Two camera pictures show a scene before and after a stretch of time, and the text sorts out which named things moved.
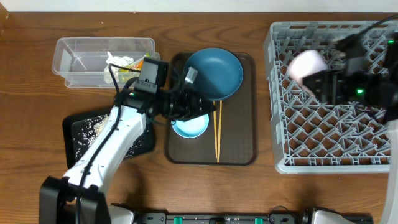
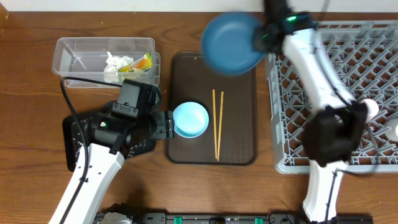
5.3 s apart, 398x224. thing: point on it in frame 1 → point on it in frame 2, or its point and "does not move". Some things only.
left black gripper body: x=179 y=107 → x=165 y=127
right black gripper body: x=359 y=89 → x=261 y=40
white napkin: x=117 y=61 does not move
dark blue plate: x=219 y=73 → x=227 y=44
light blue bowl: x=192 y=127 does not move
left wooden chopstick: x=215 y=127 does not move
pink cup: x=305 y=63 → x=372 y=108
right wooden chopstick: x=220 y=118 does not move
